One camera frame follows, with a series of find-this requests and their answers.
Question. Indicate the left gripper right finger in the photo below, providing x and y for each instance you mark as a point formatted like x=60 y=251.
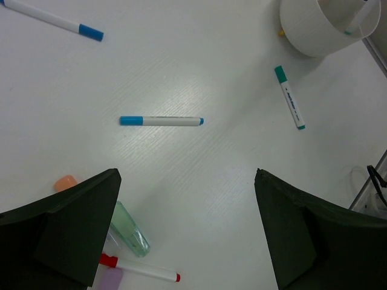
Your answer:
x=315 y=244

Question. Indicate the red capped white marker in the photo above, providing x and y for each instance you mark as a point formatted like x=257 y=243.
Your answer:
x=140 y=268

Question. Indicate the purple highlighter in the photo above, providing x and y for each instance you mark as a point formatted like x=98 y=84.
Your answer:
x=111 y=279

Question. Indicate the white round divided organizer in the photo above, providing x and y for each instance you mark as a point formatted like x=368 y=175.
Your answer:
x=316 y=28

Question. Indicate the blue capped white marker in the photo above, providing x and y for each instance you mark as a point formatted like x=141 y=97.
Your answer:
x=53 y=19

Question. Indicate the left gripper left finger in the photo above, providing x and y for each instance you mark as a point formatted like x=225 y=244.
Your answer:
x=56 y=242

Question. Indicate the teal capped white marker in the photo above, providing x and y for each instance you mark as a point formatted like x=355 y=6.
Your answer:
x=283 y=81

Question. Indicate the green highlighter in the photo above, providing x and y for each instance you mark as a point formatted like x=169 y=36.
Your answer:
x=126 y=229

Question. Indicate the orange highlighter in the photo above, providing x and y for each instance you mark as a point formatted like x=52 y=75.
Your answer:
x=65 y=183

